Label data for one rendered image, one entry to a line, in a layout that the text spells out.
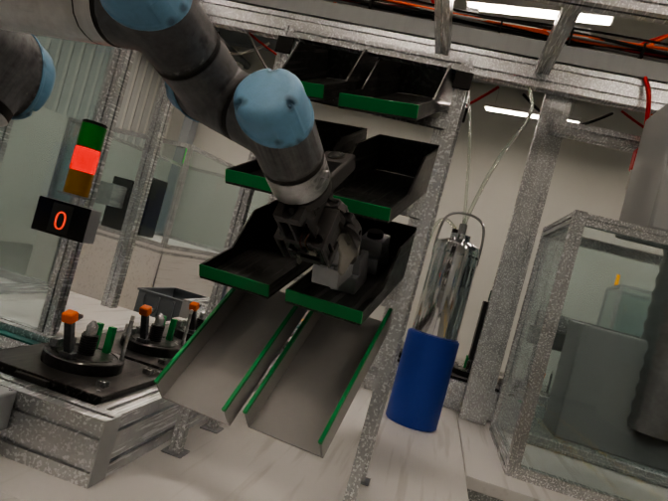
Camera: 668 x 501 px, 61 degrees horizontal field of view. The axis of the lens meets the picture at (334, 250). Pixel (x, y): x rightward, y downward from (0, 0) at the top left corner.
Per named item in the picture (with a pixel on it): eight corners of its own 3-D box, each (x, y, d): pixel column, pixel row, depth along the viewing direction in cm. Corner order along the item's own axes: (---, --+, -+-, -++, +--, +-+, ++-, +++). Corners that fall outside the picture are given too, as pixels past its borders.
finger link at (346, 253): (340, 288, 86) (316, 255, 79) (353, 255, 88) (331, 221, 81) (358, 291, 84) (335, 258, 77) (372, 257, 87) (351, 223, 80)
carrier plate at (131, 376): (98, 409, 89) (101, 396, 89) (-29, 364, 94) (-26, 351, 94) (169, 383, 113) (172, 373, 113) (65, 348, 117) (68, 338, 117)
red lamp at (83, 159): (84, 171, 116) (91, 148, 116) (64, 166, 117) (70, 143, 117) (99, 176, 121) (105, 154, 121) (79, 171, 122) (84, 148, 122)
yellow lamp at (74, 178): (79, 195, 116) (84, 172, 116) (57, 189, 117) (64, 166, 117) (92, 199, 121) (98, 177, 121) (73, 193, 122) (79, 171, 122)
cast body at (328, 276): (337, 289, 85) (342, 246, 83) (310, 281, 87) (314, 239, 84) (356, 270, 93) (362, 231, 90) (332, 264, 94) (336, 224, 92)
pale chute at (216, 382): (230, 426, 86) (224, 410, 83) (160, 398, 91) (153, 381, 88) (313, 302, 105) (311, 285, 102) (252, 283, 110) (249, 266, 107)
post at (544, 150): (485, 425, 192) (591, 28, 193) (458, 417, 194) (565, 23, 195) (484, 422, 196) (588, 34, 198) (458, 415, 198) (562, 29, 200)
